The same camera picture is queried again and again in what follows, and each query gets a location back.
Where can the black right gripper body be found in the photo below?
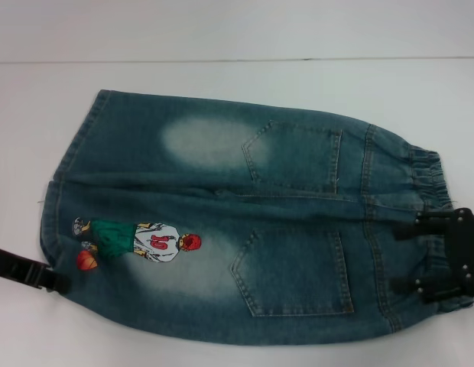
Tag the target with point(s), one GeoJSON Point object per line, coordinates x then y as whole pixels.
{"type": "Point", "coordinates": [470, 260]}

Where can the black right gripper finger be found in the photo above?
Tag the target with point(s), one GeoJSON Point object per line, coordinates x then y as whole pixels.
{"type": "Point", "coordinates": [409, 231]}
{"type": "Point", "coordinates": [403, 284]}

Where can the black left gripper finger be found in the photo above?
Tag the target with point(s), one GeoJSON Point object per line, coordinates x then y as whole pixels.
{"type": "Point", "coordinates": [57, 281]}

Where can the blue denim shorts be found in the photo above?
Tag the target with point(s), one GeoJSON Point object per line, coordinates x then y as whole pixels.
{"type": "Point", "coordinates": [290, 214]}

